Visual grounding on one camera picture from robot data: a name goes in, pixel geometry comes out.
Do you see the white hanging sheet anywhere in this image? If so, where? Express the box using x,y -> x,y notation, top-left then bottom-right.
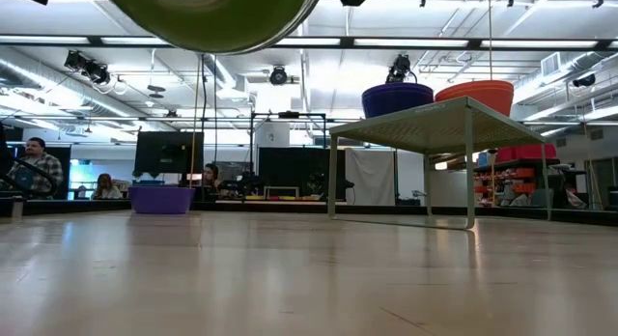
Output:
344,148 -> 398,207

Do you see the person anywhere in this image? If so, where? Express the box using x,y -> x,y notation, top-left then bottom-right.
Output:
202,162 -> 221,188
90,173 -> 125,201
0,136 -> 65,200

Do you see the black aluminium table frame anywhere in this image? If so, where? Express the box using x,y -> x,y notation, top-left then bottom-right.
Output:
0,195 -> 618,227

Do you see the black ceiling spotlight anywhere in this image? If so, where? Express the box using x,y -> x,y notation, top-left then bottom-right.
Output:
268,65 -> 290,86

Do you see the black background gantry frame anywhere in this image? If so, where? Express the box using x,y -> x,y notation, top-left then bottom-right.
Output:
249,111 -> 328,202

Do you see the black partition panel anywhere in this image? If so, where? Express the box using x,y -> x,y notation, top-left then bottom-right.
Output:
257,146 -> 347,202

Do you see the black overhead camera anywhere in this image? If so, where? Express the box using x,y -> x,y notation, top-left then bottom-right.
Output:
384,54 -> 418,85

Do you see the black monitor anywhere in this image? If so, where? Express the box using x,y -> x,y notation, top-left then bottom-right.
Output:
133,130 -> 206,177

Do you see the floral mini bowl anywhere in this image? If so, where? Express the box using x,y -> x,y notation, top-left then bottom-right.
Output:
99,0 -> 325,56

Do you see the orange mini bowl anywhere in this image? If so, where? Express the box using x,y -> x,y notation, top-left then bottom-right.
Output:
434,87 -> 516,118

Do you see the black overhead light beam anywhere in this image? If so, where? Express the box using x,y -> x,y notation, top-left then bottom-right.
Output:
0,34 -> 618,50

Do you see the red storage bin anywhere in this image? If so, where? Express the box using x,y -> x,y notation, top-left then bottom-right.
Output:
495,143 -> 557,162

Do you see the low table with colourful items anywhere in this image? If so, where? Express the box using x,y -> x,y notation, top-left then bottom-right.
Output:
245,184 -> 323,203

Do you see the green perforated metal shelf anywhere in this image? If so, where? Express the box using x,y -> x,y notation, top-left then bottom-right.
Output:
327,95 -> 553,230

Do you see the storage rack with bins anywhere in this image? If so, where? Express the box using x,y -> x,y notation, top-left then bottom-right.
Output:
472,142 -> 564,210

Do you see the black track light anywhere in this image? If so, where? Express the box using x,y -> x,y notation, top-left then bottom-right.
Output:
65,49 -> 112,86

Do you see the black hanging cable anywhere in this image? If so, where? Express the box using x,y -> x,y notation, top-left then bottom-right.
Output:
200,53 -> 208,134

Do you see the thin hanging cord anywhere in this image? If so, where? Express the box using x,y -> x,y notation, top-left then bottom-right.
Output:
487,0 -> 493,81

